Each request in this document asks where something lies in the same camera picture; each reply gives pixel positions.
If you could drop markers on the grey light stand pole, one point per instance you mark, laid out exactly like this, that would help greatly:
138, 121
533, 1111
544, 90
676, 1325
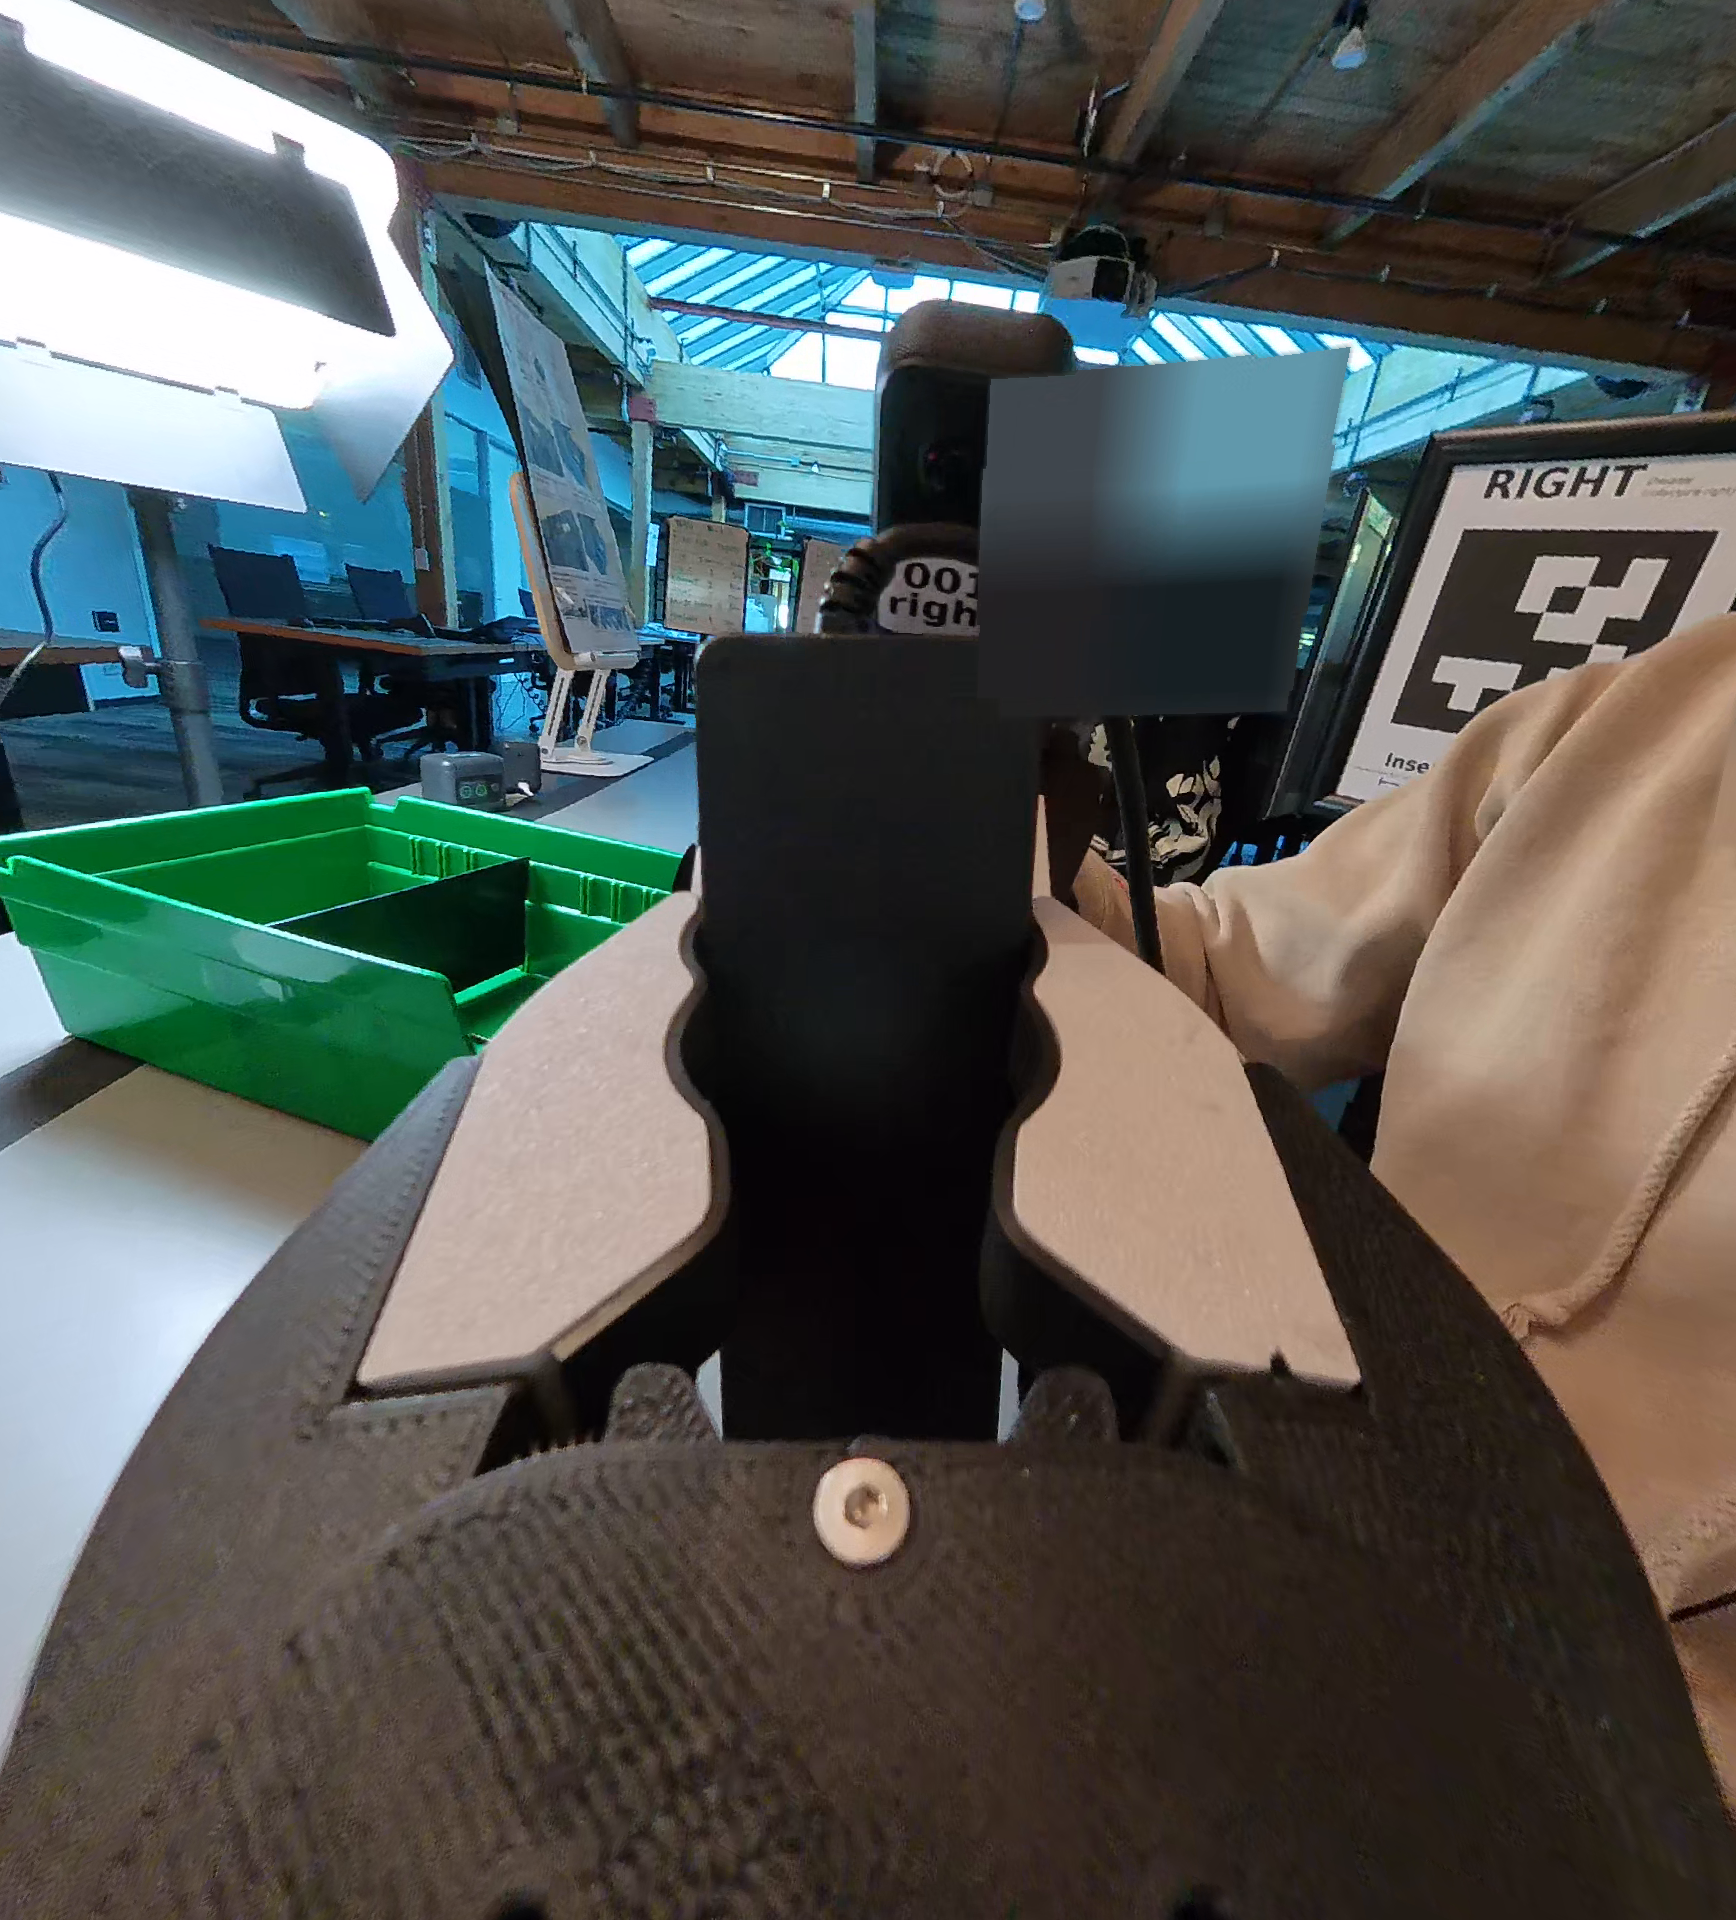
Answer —
178, 644

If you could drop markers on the ceiling mounted camera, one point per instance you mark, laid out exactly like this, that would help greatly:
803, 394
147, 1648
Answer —
1100, 271

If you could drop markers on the wooden notice board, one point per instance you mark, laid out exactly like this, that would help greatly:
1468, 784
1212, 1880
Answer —
817, 584
703, 579

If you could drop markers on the green plastic bin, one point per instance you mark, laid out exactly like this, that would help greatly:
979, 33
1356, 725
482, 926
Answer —
208, 1035

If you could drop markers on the black bin divider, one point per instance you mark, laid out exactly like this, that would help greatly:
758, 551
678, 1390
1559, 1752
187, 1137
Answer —
418, 930

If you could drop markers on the wooden instruction clipboard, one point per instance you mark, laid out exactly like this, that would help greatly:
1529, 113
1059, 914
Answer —
560, 481

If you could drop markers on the person's beige hoodie torso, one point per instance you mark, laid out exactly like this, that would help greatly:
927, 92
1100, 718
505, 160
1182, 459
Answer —
1632, 1125

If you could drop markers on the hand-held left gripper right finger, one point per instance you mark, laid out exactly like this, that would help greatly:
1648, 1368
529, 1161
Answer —
1169, 1185

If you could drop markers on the black seven-port usb hub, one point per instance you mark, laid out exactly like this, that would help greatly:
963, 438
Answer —
868, 901

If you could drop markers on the white studio light panel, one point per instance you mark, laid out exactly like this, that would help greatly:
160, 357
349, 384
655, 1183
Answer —
132, 434

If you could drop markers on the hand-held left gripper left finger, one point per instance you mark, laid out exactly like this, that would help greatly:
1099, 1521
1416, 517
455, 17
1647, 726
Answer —
552, 1185

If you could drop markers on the framed black-white marker sign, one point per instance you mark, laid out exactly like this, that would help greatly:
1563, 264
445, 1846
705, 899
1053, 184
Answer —
1559, 631

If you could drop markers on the small grey power station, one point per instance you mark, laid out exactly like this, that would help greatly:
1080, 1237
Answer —
474, 780

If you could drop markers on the white clipboard stand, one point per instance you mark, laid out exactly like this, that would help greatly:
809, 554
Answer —
576, 721

